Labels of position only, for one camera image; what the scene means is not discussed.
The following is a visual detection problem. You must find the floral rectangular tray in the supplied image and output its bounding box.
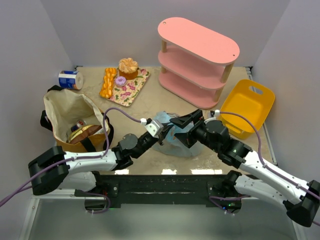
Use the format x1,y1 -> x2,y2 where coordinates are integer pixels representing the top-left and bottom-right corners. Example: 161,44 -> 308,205
104,69 -> 150,107

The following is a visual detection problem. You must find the brown paper tote bag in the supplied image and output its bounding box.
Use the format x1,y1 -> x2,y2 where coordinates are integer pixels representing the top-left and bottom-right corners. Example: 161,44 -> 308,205
40,85 -> 114,153

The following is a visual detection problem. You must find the blue white carton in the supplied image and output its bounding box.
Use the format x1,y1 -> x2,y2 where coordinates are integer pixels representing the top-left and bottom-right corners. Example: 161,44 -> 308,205
58,71 -> 84,90

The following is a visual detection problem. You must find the silver drink can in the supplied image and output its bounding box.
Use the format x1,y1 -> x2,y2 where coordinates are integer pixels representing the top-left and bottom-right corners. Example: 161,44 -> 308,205
70,119 -> 87,132

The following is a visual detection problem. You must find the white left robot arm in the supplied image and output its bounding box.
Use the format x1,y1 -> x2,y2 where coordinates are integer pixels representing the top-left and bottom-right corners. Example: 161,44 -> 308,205
28,124 -> 172,196

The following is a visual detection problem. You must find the orange frosted cupcake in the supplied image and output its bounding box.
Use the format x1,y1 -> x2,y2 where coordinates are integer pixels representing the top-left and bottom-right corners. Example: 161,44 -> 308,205
118,57 -> 139,80

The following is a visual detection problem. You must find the purple frosted donut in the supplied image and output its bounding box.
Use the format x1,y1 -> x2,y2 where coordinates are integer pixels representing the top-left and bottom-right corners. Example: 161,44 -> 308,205
114,76 -> 127,87

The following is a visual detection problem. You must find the twisted orange bread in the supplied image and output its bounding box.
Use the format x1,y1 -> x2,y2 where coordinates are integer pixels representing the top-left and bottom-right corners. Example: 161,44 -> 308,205
99,67 -> 117,99

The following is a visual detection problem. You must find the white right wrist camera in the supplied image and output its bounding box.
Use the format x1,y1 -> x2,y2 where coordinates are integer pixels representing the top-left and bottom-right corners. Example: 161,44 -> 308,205
206,109 -> 220,121

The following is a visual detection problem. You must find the yellow plastic basket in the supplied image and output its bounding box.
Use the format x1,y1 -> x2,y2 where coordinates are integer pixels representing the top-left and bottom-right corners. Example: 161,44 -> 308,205
219,79 -> 276,140

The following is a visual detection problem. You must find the pink three-tier shelf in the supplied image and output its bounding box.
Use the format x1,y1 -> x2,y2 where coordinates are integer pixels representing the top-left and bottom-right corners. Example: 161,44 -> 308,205
157,17 -> 240,109

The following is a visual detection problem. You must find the brown chips bag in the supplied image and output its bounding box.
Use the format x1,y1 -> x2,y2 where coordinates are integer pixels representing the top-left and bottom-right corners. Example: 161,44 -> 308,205
67,124 -> 102,145

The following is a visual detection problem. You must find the black table front frame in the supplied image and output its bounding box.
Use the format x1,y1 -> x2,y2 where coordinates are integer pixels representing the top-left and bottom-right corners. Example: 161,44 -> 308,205
74,173 -> 252,210

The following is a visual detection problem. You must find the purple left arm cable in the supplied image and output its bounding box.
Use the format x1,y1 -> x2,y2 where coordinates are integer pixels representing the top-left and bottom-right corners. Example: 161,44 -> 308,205
0,107 -> 148,208

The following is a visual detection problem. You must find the blue printed plastic bag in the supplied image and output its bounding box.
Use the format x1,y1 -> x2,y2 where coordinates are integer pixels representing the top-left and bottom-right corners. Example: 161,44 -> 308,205
152,122 -> 204,158

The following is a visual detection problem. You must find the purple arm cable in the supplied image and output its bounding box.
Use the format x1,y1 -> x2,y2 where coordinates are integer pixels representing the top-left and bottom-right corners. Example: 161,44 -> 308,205
0,107 -> 148,208
208,111 -> 320,226

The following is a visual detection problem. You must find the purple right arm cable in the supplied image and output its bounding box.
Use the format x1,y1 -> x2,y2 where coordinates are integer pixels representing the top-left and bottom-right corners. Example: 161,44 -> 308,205
208,111 -> 320,226

